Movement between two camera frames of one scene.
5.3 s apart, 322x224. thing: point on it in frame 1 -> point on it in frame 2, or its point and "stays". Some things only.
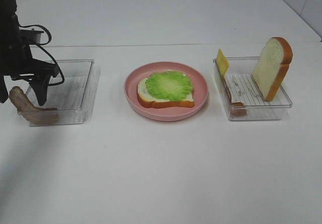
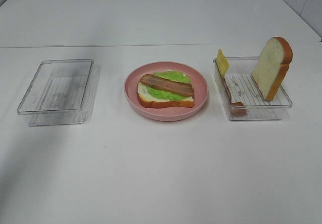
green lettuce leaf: (169, 85) stays
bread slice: (147, 99) stays
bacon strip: (236, 108) stays
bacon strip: (36, 116) -> (180, 88)
